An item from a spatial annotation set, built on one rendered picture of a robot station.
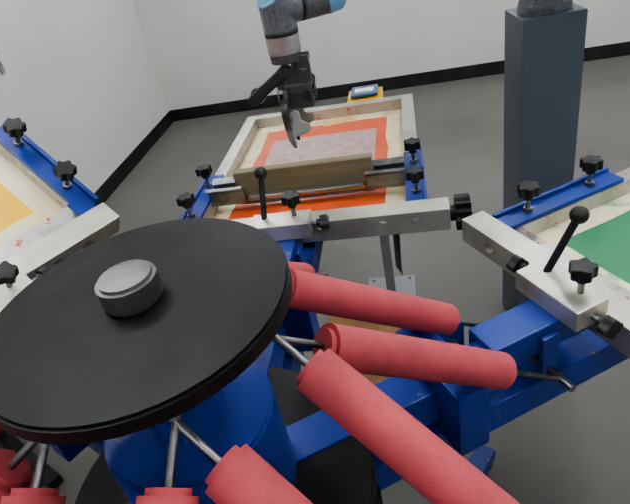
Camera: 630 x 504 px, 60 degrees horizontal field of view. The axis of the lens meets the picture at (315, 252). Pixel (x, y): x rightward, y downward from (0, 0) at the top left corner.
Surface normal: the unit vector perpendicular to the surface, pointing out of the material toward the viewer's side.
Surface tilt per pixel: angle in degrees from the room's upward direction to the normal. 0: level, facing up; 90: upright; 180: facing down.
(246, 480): 32
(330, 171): 90
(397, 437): 40
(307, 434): 0
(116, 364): 0
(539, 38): 90
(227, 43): 90
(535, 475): 0
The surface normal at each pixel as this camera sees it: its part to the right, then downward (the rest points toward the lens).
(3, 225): 0.26, -0.58
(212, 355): -0.18, -0.82
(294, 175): -0.11, 0.57
